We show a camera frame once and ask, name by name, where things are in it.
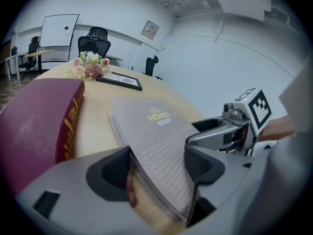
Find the person's left hand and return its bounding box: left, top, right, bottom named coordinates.
left=126, top=174, right=138, bottom=208

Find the person's beige shirt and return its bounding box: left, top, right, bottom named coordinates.
left=254, top=55, right=313, bottom=230

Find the grey book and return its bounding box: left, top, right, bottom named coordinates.
left=108, top=96, right=201, bottom=227

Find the black picture frame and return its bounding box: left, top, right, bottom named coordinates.
left=95, top=71, right=143, bottom=92

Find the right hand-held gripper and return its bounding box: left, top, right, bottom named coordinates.
left=185, top=87, right=273, bottom=157

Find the white table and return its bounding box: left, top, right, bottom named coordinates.
left=0, top=54, right=27, bottom=82

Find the maroon book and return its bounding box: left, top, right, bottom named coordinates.
left=0, top=78, right=86, bottom=197

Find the person's right forearm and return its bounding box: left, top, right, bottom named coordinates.
left=256, top=115, right=296, bottom=143

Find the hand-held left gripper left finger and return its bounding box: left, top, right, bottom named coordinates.
left=17, top=145, right=157, bottom=235

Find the white ceiling air conditioner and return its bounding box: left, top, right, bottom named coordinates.
left=215, top=0, right=272, bottom=22

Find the whiteboard on black stand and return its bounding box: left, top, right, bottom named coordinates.
left=39, top=14, right=80, bottom=63

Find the pale flower bouquet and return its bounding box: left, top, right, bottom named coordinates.
left=66, top=50, right=112, bottom=80

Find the grey electrical wall panel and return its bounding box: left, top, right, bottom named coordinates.
left=141, top=20, right=160, bottom=41

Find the yellow pedestal table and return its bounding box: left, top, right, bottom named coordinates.
left=23, top=49, right=56, bottom=78

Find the black mesh office chair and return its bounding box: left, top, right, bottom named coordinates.
left=77, top=26, right=112, bottom=60

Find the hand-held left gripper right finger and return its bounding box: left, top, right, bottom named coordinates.
left=184, top=144, right=273, bottom=235

